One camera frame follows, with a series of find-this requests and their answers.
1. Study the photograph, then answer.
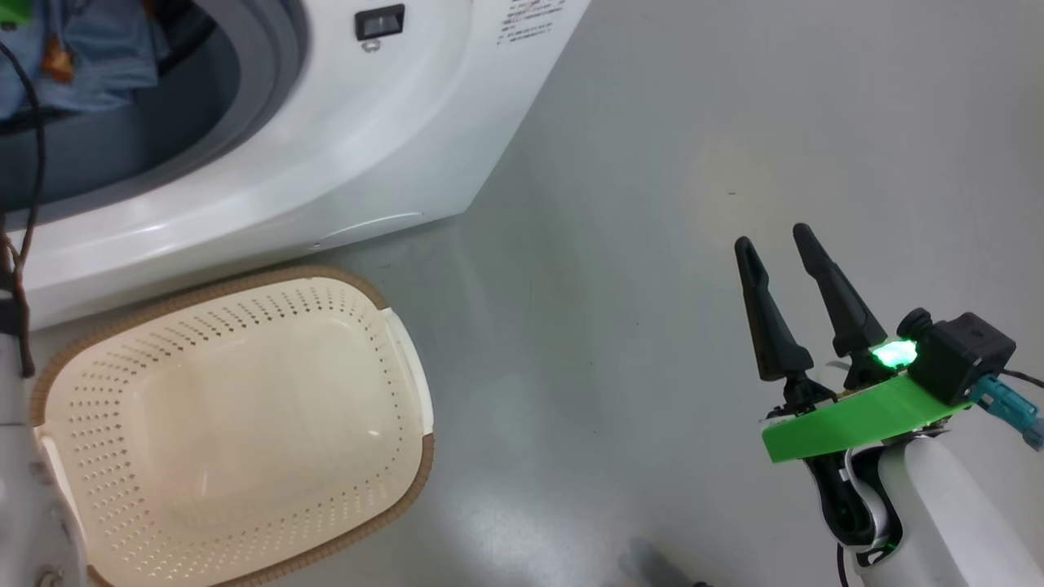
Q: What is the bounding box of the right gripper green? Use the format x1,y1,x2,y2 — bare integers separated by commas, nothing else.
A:
734,223,975,466

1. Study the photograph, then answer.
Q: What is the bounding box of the blue garment with orange print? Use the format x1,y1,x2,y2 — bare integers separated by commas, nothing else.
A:
0,0,172,123

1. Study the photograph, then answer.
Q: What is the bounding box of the grey rubber door gasket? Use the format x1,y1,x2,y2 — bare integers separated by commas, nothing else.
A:
0,0,311,231

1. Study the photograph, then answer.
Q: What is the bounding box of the black door lock latch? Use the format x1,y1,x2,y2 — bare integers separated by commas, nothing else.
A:
355,4,406,42

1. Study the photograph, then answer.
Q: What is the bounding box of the white front-load washing machine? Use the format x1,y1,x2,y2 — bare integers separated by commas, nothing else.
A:
0,0,592,331

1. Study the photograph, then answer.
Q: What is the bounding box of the cream perforated laundry basket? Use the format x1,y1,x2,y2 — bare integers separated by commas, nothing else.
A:
29,265,436,587

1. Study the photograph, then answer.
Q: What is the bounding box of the black text notice sticker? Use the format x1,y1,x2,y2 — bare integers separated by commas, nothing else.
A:
498,0,568,46

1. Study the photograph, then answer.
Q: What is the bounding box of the round white filter cover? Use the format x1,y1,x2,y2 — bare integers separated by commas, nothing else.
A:
314,212,425,249

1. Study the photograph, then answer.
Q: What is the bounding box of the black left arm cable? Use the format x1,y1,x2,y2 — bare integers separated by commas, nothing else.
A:
0,39,46,377

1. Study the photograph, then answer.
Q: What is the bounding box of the teal right camera connector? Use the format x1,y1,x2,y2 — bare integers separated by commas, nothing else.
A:
971,375,1044,451

